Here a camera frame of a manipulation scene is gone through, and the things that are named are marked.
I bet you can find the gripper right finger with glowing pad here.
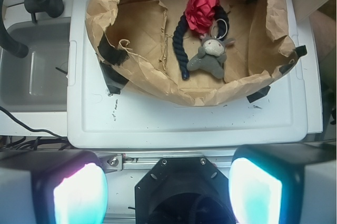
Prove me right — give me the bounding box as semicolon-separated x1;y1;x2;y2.
229;144;336;223

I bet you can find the black cable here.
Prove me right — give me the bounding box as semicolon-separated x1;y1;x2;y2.
0;105;72;151

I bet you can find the white plastic bin lid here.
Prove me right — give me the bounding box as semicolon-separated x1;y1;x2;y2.
67;0;308;149

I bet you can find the red crumpled paper ball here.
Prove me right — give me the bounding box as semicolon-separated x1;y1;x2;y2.
184;0;220;35

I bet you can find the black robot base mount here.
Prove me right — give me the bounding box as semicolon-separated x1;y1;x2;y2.
135;157;236;223

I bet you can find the black tape strip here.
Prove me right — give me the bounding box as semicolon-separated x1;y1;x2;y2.
98;34;129;66
247;86;271;103
100;62;129;95

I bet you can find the brown paper bag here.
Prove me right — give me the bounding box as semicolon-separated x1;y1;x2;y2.
85;0;301;107

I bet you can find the dark blue twisted rope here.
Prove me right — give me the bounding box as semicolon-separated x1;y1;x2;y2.
172;5;231;80

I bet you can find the gray sink basin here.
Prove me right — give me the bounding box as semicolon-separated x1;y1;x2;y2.
1;17;71;113

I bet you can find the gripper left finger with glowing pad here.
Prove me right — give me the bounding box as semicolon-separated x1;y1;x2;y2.
1;150;108;223

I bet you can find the black faucet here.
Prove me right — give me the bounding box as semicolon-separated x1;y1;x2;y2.
0;0;65;59

